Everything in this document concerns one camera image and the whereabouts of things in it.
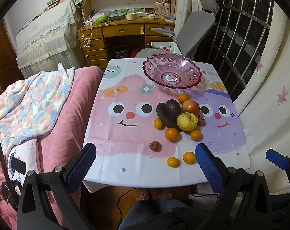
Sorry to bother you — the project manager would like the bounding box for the orange tangerine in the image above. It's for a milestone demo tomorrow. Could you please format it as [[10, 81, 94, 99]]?
[[190, 129, 202, 141], [183, 152, 196, 165], [165, 128, 179, 142], [178, 94, 189, 104]]

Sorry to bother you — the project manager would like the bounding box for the small orange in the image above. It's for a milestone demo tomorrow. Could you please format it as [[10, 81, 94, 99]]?
[[167, 157, 180, 168]]

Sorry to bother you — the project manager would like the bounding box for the red lychee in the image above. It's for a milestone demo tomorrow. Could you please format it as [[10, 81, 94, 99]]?
[[198, 116, 206, 127]]

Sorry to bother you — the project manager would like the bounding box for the yellow pear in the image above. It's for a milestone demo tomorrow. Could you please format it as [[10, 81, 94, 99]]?
[[177, 112, 198, 132]]

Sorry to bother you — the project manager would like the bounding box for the overripe black banana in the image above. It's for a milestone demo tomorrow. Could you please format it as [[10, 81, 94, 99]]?
[[156, 103, 182, 132]]

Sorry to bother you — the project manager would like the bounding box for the red apple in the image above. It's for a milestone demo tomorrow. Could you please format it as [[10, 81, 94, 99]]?
[[182, 100, 200, 115]]

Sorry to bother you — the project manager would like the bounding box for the small orange kumquat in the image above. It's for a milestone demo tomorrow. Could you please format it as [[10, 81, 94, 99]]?
[[154, 118, 163, 130]]

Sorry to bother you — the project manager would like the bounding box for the dark avocado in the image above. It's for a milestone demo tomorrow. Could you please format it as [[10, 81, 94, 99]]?
[[165, 99, 181, 122]]

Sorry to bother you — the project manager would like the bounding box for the white floral curtain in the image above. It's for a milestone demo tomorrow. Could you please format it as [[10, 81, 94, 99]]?
[[234, 3, 290, 194]]

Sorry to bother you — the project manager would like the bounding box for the floral patterned blanket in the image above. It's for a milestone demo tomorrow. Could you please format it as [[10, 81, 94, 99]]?
[[0, 64, 75, 153]]

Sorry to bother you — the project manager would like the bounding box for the cartoon printed tablecloth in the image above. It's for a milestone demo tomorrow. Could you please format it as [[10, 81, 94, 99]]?
[[84, 59, 250, 191]]

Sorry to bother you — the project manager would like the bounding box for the wooden door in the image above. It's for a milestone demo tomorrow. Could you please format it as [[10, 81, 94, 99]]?
[[0, 20, 24, 92]]

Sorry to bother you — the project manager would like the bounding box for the pink plastic fruit bowl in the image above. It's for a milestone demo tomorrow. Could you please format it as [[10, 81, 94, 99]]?
[[142, 53, 202, 89]]

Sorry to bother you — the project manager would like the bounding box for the metal window grille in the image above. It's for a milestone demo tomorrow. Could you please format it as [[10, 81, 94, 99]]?
[[208, 0, 274, 100]]

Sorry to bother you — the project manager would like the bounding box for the lace covered piano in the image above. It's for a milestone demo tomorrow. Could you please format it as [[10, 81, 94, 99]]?
[[16, 0, 87, 78]]

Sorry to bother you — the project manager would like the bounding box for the white storage box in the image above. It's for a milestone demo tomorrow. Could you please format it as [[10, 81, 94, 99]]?
[[149, 42, 182, 55]]

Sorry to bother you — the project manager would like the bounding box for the grey office chair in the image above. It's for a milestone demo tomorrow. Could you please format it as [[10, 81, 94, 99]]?
[[136, 0, 219, 59]]

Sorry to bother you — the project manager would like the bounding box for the wooden desk with drawers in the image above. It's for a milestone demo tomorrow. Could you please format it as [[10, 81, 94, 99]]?
[[77, 0, 176, 69]]

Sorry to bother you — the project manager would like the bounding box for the black cable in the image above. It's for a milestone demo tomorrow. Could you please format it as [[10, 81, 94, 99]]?
[[0, 124, 22, 211]]

